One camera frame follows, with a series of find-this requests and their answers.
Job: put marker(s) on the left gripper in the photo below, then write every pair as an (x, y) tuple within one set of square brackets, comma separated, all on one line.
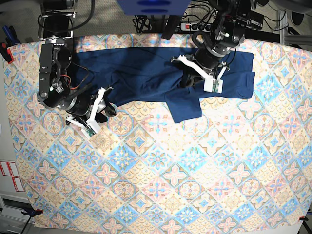
[(208, 60)]

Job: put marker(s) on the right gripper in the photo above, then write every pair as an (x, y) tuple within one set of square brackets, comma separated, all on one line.
[(89, 108)]

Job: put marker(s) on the blue long-sleeve T-shirt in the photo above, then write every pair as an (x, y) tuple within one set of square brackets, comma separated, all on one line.
[(141, 74)]

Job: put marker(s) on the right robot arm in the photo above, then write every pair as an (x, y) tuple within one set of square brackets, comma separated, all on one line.
[(56, 89)]

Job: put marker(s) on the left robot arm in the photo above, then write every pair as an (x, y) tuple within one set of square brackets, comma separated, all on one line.
[(225, 32)]

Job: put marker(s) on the white power strip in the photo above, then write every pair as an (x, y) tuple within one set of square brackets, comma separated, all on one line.
[(193, 27)]

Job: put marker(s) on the red black clamp left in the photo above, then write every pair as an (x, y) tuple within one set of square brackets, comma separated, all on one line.
[(6, 53)]

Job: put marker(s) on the red white label stickers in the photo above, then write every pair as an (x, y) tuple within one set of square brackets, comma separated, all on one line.
[(9, 168)]

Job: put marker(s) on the blue clamp upper left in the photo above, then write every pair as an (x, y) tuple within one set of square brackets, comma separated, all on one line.
[(11, 36)]

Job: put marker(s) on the blue clamp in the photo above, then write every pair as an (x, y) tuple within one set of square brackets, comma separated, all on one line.
[(11, 36), (31, 212)]

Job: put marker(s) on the patterned tile tablecloth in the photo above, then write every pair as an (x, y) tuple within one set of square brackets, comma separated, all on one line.
[(245, 165)]

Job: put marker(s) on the blue clamp lower left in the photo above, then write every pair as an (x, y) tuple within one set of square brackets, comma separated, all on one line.
[(31, 212)]

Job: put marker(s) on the orange clamp lower right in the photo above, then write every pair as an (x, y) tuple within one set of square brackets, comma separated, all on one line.
[(303, 218)]

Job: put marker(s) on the dark red black post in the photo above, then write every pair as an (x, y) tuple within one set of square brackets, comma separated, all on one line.
[(171, 25)]

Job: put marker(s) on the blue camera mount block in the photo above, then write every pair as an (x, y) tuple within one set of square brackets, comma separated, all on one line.
[(153, 7)]

